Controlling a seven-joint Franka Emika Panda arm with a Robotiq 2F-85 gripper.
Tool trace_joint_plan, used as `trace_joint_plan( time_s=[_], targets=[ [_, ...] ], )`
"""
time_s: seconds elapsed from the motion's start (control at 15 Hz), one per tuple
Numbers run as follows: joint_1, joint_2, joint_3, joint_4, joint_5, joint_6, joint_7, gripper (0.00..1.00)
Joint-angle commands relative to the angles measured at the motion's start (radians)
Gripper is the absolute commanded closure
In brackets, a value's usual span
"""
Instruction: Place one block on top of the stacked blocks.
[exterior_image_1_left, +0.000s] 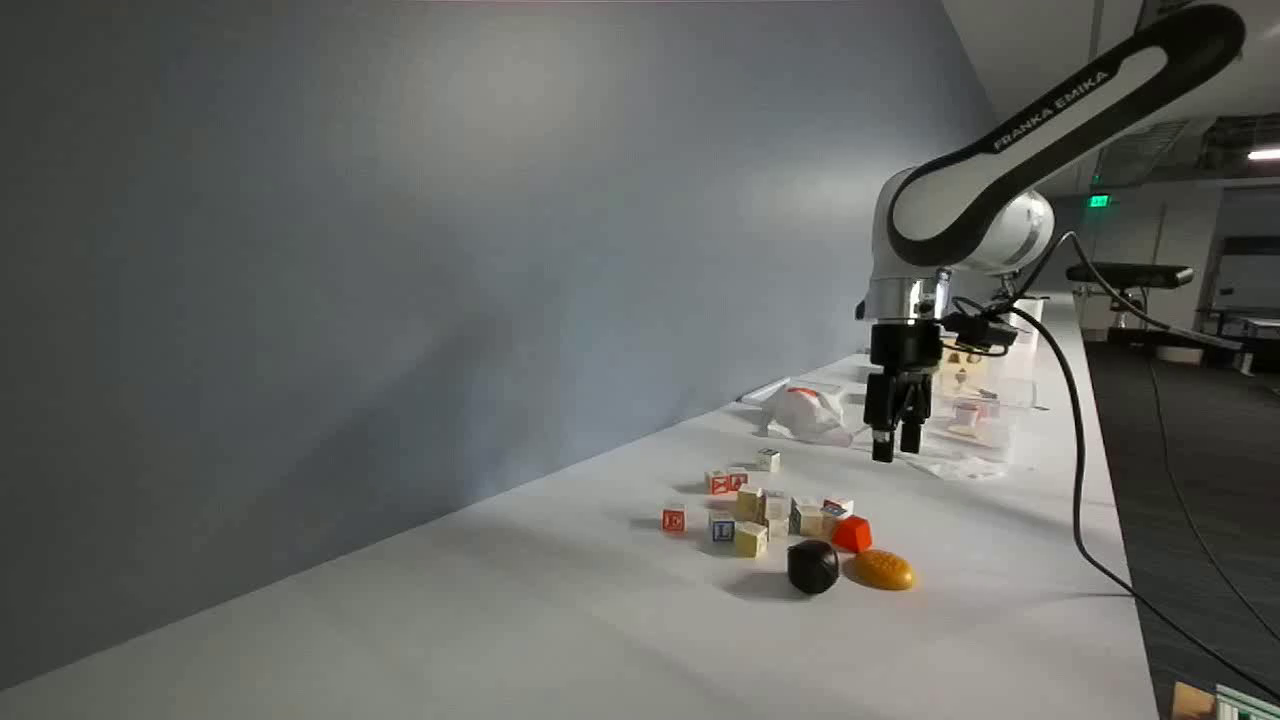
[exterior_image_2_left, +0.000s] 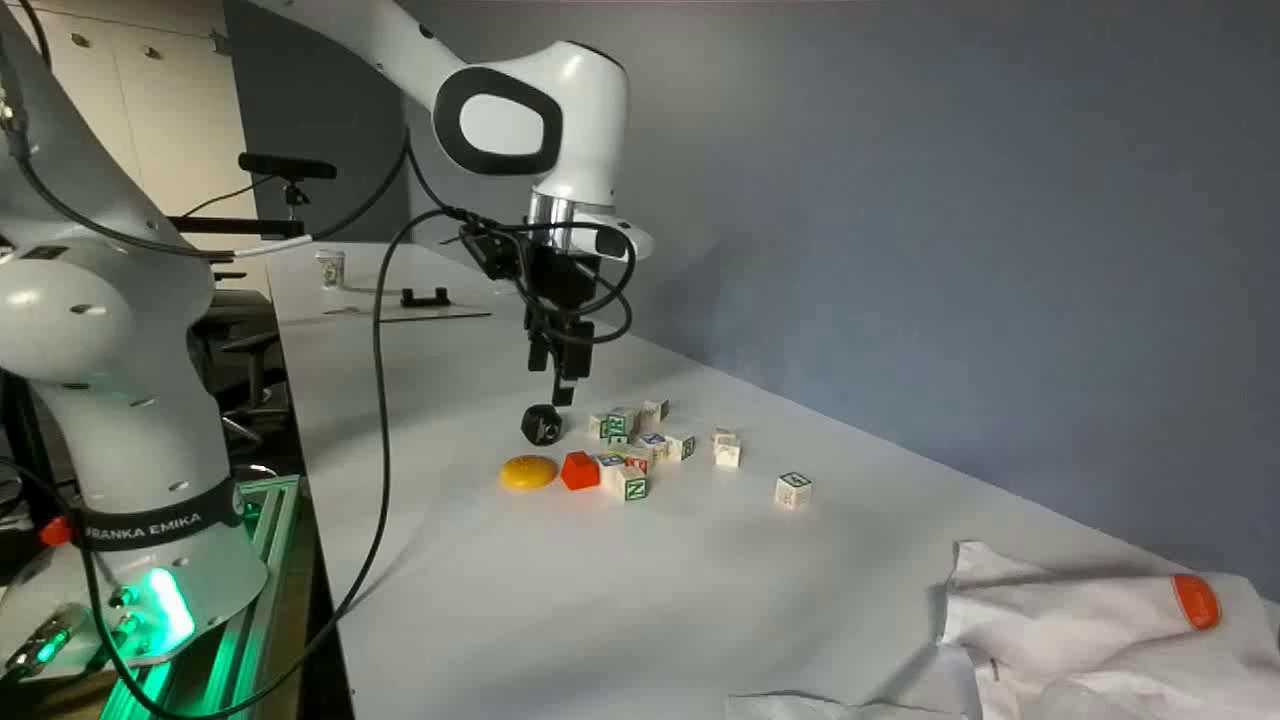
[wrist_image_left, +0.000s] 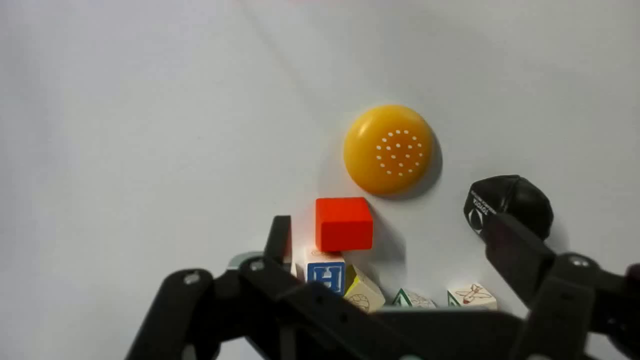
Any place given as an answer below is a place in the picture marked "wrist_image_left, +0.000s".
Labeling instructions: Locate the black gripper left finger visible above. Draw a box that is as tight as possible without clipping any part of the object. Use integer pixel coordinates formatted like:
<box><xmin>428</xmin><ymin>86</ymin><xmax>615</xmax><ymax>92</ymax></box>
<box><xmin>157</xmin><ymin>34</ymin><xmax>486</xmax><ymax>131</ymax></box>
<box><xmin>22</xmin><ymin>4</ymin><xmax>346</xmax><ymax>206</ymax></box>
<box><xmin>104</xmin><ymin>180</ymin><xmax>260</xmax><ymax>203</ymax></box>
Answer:
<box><xmin>263</xmin><ymin>216</ymin><xmax>292</xmax><ymax>269</ymax></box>

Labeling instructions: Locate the white letter J block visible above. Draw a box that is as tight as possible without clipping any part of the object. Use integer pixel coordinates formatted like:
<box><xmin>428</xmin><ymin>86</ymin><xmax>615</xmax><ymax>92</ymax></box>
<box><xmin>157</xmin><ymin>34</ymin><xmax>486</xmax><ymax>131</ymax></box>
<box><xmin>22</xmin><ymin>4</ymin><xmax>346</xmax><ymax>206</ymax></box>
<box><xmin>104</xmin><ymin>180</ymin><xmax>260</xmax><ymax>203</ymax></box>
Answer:
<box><xmin>446</xmin><ymin>282</ymin><xmax>497</xmax><ymax>309</ymax></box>

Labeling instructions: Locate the green picture block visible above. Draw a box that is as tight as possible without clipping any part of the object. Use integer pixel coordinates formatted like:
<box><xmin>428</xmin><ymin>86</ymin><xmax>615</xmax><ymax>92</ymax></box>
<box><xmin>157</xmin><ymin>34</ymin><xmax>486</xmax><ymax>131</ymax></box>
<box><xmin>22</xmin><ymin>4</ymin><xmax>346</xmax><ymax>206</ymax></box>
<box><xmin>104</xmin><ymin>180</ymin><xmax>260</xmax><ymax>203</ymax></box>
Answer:
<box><xmin>392</xmin><ymin>287</ymin><xmax>435</xmax><ymax>308</ymax></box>

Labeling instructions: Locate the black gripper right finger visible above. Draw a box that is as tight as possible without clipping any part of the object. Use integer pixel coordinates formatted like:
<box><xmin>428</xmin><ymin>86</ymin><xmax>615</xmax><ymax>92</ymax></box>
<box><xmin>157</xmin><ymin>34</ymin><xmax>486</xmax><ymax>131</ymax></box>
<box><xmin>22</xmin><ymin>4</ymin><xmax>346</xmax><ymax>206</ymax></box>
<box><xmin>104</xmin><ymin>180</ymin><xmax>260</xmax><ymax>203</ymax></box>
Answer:
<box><xmin>484</xmin><ymin>213</ymin><xmax>555</xmax><ymax>305</ymax></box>

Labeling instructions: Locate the red wooden block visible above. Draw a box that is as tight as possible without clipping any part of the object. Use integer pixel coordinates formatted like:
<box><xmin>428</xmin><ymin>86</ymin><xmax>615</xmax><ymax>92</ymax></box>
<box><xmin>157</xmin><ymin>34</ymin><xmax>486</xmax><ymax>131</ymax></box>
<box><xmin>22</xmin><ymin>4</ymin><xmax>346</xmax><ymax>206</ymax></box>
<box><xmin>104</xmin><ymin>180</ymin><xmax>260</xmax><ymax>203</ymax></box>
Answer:
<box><xmin>316</xmin><ymin>197</ymin><xmax>373</xmax><ymax>251</ymax></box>

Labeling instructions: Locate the yellow perforated dome lid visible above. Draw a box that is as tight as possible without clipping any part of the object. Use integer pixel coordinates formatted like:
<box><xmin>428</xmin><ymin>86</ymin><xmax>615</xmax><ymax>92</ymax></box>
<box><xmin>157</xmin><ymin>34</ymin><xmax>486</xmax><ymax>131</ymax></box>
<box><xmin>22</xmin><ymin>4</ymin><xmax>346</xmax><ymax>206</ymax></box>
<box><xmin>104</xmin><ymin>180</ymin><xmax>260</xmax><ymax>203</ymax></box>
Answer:
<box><xmin>344</xmin><ymin>103</ymin><xmax>435</xmax><ymax>195</ymax></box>

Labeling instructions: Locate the black polyhedral die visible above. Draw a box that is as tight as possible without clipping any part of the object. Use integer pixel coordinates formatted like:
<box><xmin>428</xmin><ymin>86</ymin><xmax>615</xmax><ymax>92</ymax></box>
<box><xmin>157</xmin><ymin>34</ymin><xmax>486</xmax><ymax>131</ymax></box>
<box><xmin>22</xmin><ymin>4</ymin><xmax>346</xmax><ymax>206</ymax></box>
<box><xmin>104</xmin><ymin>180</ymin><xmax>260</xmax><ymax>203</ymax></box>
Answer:
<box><xmin>461</xmin><ymin>174</ymin><xmax>554</xmax><ymax>240</ymax></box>

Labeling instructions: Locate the blue letter H block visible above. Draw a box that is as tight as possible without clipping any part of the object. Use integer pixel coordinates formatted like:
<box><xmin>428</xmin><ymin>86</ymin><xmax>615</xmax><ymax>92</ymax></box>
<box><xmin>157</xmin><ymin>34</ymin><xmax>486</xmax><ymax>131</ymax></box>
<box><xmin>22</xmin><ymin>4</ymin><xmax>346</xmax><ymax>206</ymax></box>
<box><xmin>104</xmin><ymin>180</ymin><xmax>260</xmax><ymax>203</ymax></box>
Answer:
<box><xmin>304</xmin><ymin>251</ymin><xmax>346</xmax><ymax>294</ymax></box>

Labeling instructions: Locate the white yarn picture block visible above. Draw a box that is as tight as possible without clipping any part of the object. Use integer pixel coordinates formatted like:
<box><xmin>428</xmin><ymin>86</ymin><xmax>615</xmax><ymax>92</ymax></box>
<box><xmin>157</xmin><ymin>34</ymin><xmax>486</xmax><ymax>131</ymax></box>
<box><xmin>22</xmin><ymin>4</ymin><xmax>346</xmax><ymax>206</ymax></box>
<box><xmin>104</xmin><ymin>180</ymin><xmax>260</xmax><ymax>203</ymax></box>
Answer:
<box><xmin>344</xmin><ymin>266</ymin><xmax>385</xmax><ymax>311</ymax></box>

